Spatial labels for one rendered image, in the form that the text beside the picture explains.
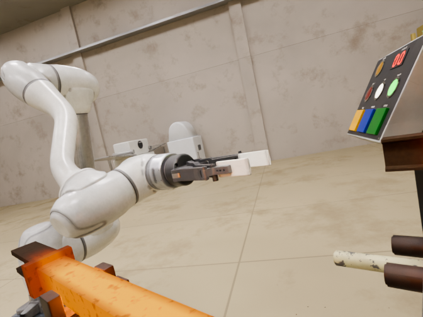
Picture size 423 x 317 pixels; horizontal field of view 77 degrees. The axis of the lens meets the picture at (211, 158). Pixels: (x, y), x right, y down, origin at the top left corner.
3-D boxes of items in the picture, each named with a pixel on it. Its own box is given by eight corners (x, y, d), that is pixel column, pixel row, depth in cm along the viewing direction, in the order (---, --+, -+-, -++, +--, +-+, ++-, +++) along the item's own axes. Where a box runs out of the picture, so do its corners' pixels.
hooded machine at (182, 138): (209, 172, 734) (197, 118, 719) (203, 177, 669) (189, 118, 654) (184, 176, 754) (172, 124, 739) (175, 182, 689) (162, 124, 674)
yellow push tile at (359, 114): (353, 131, 91) (363, 109, 89) (348, 130, 98) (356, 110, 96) (359, 132, 90) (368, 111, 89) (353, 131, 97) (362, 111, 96)
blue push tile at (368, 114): (362, 132, 81) (373, 108, 79) (356, 131, 88) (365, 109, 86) (369, 134, 81) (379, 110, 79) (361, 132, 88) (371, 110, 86)
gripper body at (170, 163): (190, 180, 68) (219, 178, 62) (165, 190, 61) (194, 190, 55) (184, 151, 67) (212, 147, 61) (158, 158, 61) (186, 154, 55)
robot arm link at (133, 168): (180, 180, 73) (145, 207, 64) (146, 183, 83) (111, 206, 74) (165, 144, 70) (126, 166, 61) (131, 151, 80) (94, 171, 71)
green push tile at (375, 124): (374, 134, 71) (386, 107, 70) (365, 133, 78) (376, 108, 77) (381, 136, 71) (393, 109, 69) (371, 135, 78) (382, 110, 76)
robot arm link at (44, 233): (17, 294, 95) (-1, 235, 93) (65, 266, 111) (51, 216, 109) (43, 299, 87) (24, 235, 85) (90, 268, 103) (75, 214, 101)
